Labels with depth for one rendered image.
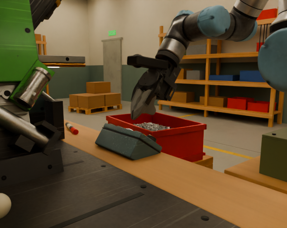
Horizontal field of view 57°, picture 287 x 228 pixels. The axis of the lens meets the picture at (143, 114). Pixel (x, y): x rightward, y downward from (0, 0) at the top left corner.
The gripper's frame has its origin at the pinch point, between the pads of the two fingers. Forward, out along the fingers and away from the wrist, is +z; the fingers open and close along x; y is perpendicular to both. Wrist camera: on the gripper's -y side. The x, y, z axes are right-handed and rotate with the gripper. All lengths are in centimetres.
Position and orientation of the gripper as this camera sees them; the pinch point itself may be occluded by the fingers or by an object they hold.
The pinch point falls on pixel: (132, 113)
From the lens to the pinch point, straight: 71.7
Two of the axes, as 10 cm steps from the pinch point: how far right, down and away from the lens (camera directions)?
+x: -6.5, -1.3, 7.5
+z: -4.4, 8.7, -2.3
